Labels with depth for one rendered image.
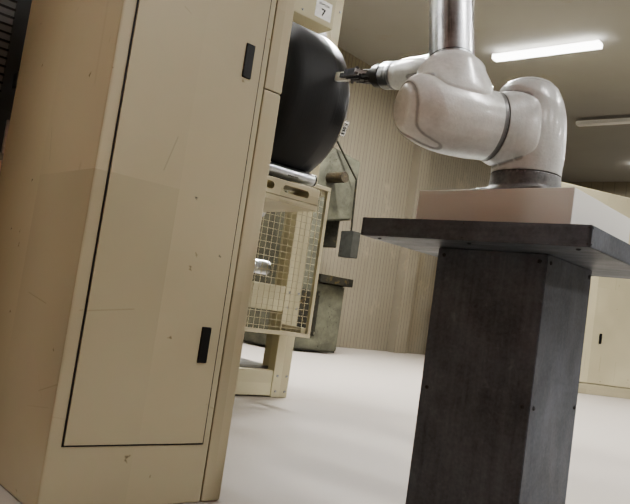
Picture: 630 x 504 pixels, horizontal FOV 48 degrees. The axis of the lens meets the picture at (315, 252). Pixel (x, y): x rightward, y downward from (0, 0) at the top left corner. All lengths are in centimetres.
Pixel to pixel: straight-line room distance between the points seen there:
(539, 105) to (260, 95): 60
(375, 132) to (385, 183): 71
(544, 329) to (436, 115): 48
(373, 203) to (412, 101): 803
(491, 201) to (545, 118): 22
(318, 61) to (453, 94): 107
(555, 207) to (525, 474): 52
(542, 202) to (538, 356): 30
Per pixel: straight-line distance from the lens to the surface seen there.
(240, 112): 156
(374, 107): 959
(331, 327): 734
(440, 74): 156
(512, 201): 152
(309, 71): 248
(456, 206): 158
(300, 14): 313
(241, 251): 155
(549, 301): 151
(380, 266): 972
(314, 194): 258
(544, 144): 162
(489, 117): 156
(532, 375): 148
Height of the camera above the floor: 44
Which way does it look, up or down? 5 degrees up
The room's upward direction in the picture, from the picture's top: 8 degrees clockwise
